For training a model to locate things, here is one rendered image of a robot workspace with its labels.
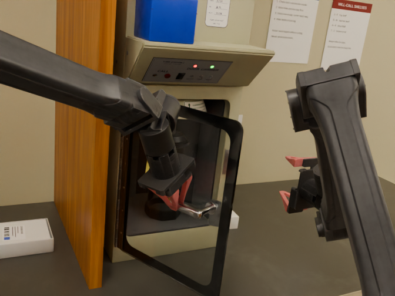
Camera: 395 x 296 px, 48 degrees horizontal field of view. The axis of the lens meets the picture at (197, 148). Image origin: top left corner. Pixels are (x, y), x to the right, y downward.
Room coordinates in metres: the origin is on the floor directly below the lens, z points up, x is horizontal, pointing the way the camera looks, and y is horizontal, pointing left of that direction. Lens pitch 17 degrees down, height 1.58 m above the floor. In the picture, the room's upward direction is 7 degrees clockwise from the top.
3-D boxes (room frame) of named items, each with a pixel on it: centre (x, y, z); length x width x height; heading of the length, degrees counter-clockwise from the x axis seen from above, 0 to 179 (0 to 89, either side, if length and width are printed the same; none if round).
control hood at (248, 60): (1.01, 0.02, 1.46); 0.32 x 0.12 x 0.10; 118
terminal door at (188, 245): (0.89, 0.04, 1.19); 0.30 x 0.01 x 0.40; 55
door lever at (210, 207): (0.82, 0.00, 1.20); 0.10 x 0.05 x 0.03; 55
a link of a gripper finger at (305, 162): (1.04, -0.25, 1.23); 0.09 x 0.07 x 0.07; 28
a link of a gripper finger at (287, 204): (1.04, -0.25, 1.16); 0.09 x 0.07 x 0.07; 28
